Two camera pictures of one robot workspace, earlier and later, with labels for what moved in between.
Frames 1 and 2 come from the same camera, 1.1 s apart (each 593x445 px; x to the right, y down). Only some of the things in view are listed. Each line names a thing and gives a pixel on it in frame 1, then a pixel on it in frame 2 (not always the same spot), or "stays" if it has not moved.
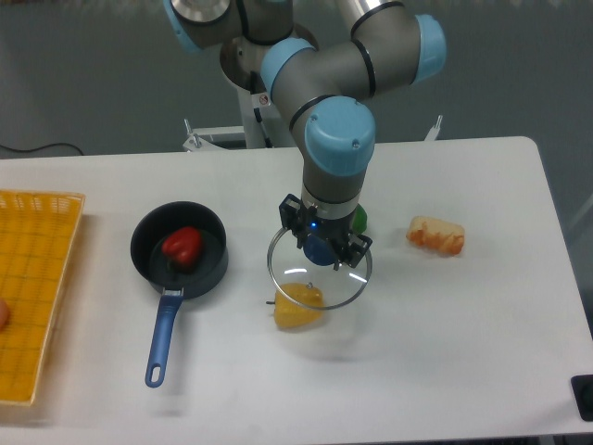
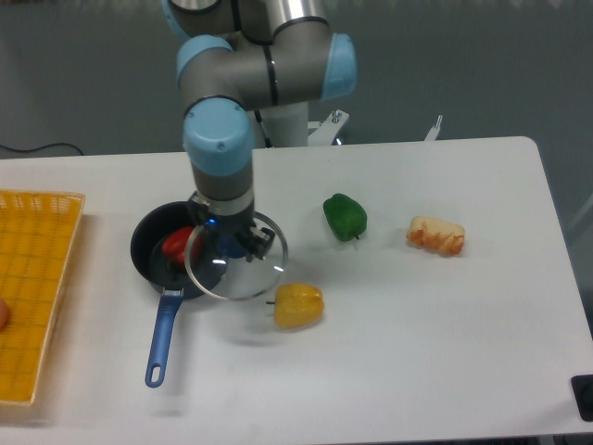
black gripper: [348, 248] -> [258, 240]
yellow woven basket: [38, 231] stays
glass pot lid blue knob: [309, 277] -> [235, 278]
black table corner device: [583, 388] stays
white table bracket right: [434, 132] stays
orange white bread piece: [443, 236] stays
